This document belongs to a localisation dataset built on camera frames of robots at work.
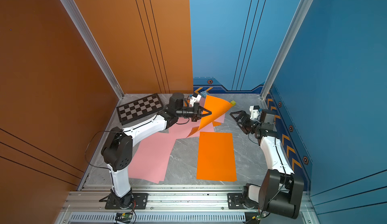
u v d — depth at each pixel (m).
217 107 0.83
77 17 0.79
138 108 1.09
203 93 1.20
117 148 0.50
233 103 1.13
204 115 0.76
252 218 0.69
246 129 0.74
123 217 0.72
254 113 0.77
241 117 0.73
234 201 0.73
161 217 0.70
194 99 0.79
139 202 0.73
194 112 0.72
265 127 0.63
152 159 0.87
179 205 0.73
